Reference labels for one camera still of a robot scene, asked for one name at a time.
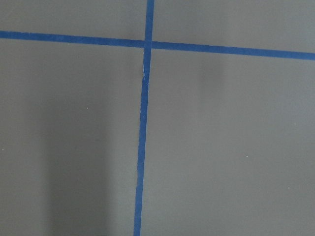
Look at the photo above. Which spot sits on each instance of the blue tape line lengthwise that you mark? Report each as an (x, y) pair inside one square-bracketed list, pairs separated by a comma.
[(143, 116)]

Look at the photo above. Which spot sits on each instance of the blue tape line crosswise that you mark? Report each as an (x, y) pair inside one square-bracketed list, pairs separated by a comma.
[(155, 45)]

